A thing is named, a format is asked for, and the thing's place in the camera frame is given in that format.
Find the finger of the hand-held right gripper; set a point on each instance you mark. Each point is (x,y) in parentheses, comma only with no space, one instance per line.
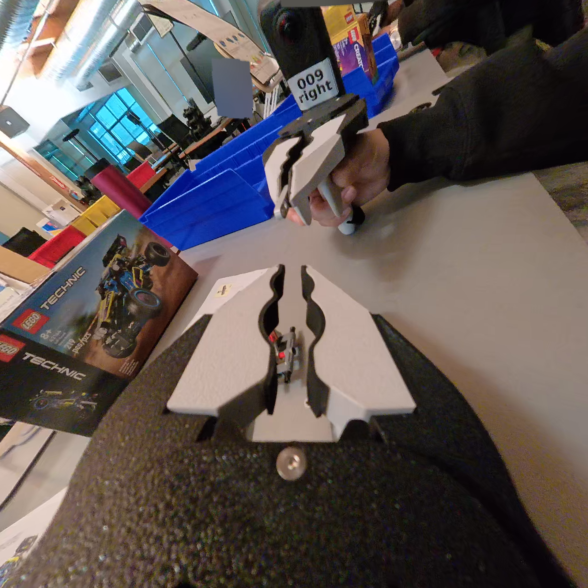
(319,160)
(272,170)

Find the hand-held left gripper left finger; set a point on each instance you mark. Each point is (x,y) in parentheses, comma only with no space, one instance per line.
(220,358)

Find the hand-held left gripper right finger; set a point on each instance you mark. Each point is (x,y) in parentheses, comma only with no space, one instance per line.
(358,363)

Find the partly built toy car chassis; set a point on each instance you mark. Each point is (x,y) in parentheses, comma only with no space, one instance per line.
(287,353)

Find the person's right forearm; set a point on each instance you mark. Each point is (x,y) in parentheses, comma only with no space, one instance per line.
(482,115)

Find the toy car set box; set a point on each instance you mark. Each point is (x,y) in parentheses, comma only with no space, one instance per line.
(92,298)

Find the person's right hand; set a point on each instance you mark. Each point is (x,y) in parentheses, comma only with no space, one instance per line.
(367,170)

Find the yellow toy box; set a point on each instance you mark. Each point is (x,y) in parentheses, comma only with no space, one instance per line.
(337,18)

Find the purple toy box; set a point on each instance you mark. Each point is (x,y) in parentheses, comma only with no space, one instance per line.
(353,50)

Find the blue bin with toy boxes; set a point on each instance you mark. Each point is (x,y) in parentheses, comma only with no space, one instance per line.
(376,92)

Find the red storage bin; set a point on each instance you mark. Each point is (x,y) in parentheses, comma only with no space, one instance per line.
(59,246)
(142,177)

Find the maroon cylinder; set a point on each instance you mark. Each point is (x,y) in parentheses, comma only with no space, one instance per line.
(121,190)

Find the yellow storage bin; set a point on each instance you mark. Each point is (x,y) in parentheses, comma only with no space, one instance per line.
(99,213)

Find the brown cardboard box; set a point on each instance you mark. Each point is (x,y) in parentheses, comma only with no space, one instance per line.
(18,266)

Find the black hanging speaker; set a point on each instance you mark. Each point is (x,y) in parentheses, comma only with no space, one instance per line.
(11,120)

